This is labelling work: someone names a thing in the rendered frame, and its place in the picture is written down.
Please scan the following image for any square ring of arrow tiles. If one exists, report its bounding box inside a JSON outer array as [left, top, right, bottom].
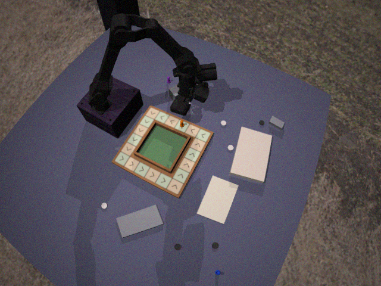
[[112, 105, 214, 199]]

